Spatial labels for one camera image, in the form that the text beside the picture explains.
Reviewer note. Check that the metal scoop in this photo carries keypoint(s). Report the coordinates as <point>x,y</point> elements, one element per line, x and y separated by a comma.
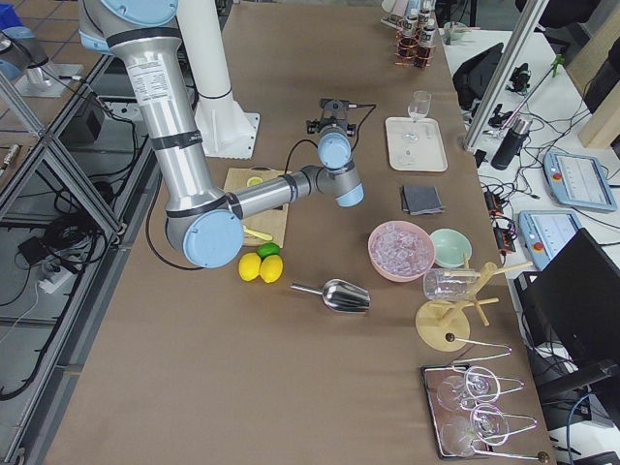
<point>340,296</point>

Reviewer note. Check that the cream serving tray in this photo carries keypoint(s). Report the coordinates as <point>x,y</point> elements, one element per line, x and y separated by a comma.
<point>415,146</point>

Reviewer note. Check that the green bowl with utensils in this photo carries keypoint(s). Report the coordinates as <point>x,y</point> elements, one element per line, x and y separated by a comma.
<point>453,31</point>

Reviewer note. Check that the yellow lemon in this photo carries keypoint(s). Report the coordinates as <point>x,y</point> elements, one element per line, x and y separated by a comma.
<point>249,266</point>
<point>271,268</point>

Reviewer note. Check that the black thermos bottle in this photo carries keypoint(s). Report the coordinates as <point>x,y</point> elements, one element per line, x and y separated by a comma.
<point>511,143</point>

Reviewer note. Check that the wine glass on tray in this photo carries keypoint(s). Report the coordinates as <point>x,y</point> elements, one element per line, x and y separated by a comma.
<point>465,390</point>
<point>485,428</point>

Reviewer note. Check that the tea bottle near handle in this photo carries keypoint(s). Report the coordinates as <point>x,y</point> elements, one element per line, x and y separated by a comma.
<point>410,26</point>

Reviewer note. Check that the tea bottle middle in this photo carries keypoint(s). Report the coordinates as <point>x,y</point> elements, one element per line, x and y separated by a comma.
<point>424,13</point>

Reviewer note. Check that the pink bowl with ice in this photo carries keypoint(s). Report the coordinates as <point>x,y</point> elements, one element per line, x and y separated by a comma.
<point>400,251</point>

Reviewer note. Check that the blue teach pendant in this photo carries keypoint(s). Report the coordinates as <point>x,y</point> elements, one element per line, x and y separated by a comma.
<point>545,233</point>
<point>578,180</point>

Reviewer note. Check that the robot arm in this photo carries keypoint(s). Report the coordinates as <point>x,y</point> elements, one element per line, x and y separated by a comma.
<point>174,57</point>

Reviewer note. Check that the wooden cutting board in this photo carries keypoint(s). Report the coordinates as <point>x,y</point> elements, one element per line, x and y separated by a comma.
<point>273,221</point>

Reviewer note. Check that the green lime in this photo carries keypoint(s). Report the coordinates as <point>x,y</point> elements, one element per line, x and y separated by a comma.
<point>268,249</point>

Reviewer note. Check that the tea bottle front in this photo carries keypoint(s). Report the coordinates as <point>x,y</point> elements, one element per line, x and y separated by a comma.
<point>426,45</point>

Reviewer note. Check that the black glass tray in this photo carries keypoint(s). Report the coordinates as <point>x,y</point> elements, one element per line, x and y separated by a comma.
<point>432,376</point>

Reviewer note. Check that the wooden glass tree stand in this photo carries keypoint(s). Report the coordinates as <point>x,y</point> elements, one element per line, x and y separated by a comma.
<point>443,324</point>

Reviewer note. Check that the half lemon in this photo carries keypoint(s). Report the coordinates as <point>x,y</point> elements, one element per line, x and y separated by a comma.
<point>253,181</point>

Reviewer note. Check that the yellow peeler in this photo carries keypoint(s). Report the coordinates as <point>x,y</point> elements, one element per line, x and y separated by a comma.
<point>257,234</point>

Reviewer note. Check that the clear wine glass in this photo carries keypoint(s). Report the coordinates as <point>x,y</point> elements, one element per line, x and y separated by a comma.
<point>419,105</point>

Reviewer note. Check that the grey folded cloth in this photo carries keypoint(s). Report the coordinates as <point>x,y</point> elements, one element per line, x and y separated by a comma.
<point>420,200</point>

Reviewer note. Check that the clear tumbler on stand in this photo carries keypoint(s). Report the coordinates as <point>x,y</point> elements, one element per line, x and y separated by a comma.
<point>449,284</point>

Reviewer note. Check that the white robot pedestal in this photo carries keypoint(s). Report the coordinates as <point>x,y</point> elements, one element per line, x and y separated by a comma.
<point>227,130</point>

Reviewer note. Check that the black monitor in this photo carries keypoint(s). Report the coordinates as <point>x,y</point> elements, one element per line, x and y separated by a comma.
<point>575,301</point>

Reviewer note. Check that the aluminium frame post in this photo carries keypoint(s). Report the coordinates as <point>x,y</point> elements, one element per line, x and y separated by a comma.
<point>524,27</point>

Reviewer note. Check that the copper wire bottle basket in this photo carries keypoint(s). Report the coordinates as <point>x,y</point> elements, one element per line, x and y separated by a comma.
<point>405,50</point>

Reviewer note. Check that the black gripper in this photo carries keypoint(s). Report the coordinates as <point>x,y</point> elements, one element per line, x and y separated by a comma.
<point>314,127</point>

